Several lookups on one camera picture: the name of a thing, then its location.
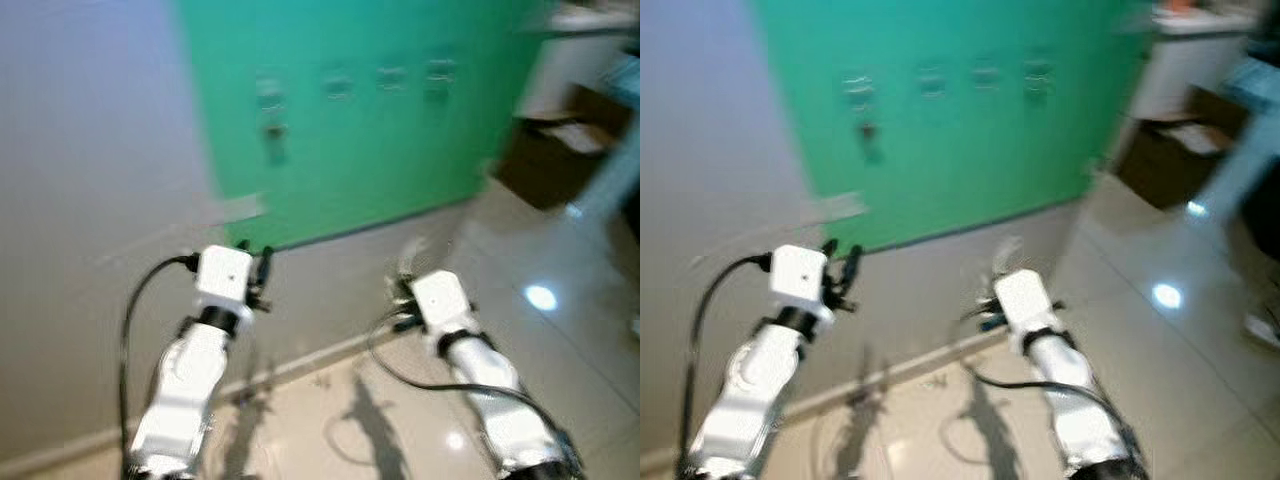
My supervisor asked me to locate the long grey tape strip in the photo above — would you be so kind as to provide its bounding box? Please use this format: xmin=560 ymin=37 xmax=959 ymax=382
xmin=215 ymin=192 xmax=266 ymax=223
xmin=815 ymin=192 xmax=866 ymax=223

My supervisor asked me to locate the brown cardboard box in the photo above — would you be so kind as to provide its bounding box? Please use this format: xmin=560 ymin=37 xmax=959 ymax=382
xmin=1115 ymin=88 xmax=1246 ymax=211
xmin=493 ymin=88 xmax=633 ymax=211

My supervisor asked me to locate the white shoe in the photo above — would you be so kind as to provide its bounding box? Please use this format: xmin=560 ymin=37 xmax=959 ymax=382
xmin=1243 ymin=308 xmax=1280 ymax=351

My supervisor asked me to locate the white cabinet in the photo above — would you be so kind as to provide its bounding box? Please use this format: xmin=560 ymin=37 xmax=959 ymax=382
xmin=515 ymin=5 xmax=640 ymax=121
xmin=1130 ymin=8 xmax=1261 ymax=126

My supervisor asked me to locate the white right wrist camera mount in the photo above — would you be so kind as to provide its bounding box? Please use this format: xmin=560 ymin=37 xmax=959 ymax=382
xmin=410 ymin=270 xmax=476 ymax=338
xmin=995 ymin=268 xmax=1059 ymax=336

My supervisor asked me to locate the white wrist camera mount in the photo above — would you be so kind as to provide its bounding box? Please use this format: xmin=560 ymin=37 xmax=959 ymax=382
xmin=768 ymin=245 xmax=831 ymax=311
xmin=193 ymin=246 xmax=254 ymax=306
xmin=410 ymin=270 xmax=476 ymax=338
xmin=995 ymin=268 xmax=1059 ymax=336

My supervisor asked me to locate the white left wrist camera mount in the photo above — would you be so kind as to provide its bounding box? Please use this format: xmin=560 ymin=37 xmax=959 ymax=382
xmin=193 ymin=246 xmax=254 ymax=306
xmin=768 ymin=245 xmax=831 ymax=311

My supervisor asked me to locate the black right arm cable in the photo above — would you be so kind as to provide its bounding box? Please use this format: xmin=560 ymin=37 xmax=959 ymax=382
xmin=962 ymin=335 xmax=1149 ymax=471
xmin=365 ymin=310 xmax=586 ymax=476

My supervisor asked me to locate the silver key bunch with ring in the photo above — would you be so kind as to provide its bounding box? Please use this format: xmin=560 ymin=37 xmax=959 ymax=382
xmin=262 ymin=95 xmax=289 ymax=166
xmin=855 ymin=95 xmax=883 ymax=166

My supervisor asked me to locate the green wall sheet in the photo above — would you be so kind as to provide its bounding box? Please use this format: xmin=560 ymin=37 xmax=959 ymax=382
xmin=172 ymin=0 xmax=561 ymax=251
xmin=750 ymin=0 xmax=1156 ymax=256

